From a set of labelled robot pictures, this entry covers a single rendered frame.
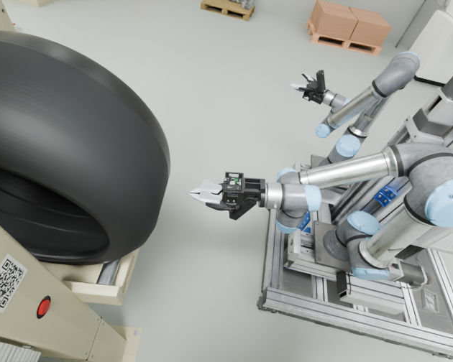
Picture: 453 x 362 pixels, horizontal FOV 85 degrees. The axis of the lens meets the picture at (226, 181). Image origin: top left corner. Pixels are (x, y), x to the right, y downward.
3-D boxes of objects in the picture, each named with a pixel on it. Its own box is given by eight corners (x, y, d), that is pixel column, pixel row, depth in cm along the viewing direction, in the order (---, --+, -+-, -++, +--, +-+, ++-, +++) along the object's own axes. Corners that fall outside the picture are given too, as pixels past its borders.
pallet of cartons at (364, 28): (369, 39, 555) (383, 14, 516) (378, 59, 486) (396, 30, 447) (305, 24, 557) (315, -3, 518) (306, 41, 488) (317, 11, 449)
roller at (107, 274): (112, 292, 73) (104, 288, 70) (98, 292, 74) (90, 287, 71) (144, 198, 96) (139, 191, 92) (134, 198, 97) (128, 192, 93)
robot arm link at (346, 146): (324, 159, 138) (336, 140, 128) (333, 147, 146) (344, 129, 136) (344, 170, 135) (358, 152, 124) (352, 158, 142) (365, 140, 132)
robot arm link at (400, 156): (442, 121, 68) (271, 166, 87) (463, 147, 60) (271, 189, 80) (438, 150, 75) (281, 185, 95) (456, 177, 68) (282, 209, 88)
